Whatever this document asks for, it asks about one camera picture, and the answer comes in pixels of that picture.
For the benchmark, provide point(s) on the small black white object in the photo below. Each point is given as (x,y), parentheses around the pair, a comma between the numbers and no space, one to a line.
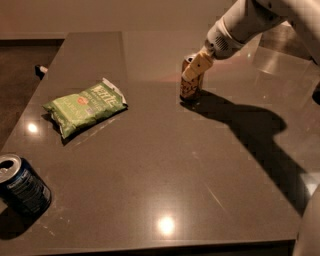
(40,71)

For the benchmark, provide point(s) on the blue pepsi can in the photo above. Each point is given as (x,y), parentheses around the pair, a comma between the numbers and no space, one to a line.
(21,188)

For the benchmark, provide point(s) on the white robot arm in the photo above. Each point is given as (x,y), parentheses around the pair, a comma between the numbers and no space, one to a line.
(247,18)

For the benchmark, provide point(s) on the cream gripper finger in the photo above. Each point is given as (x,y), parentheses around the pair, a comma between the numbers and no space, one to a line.
(199,65)

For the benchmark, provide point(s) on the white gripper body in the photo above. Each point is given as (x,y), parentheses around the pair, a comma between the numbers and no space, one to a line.
(220,44)

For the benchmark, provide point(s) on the orange LaCroix can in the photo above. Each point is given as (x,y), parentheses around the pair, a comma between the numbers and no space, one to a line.
(190,90)

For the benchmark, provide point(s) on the green chip bag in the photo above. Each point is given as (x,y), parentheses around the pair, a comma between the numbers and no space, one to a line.
(75,112)

